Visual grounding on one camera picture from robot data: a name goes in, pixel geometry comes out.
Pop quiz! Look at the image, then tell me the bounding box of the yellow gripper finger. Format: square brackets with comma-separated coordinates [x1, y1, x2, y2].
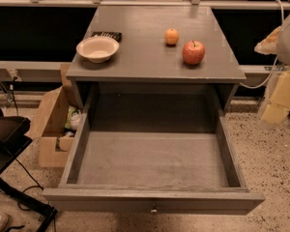
[254, 26, 280, 55]
[260, 69, 290, 126]

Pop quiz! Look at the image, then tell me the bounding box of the red apple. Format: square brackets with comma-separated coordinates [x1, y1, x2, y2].
[182, 41, 205, 65]

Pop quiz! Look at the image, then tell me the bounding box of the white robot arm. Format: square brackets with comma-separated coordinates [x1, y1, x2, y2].
[254, 15, 290, 129]

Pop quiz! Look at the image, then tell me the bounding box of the metal drawer knob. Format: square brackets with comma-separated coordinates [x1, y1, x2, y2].
[150, 203, 158, 215]

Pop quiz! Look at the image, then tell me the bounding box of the open grey top drawer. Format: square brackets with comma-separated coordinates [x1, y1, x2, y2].
[42, 82, 266, 216]

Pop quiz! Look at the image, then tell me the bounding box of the small orange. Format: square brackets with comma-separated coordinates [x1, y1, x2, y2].
[164, 28, 179, 45]

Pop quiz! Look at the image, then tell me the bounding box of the black snack bar packet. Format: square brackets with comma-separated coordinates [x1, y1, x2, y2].
[91, 31, 122, 43]

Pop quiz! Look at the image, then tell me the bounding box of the cream ceramic bowl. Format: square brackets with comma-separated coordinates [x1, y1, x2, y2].
[76, 36, 119, 63]

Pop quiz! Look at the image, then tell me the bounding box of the green white bag in box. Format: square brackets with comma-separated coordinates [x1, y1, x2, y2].
[65, 105, 81, 131]

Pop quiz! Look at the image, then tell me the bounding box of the cardboard box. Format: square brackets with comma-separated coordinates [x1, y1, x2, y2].
[28, 64, 78, 167]

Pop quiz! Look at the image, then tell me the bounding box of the metal railing beam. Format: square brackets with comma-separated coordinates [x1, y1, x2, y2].
[0, 61, 71, 82]

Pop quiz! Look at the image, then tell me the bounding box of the black chair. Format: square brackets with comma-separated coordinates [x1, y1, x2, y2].
[0, 108, 57, 232]

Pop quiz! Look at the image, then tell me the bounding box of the white cable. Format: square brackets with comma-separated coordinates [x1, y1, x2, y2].
[239, 0, 286, 90]

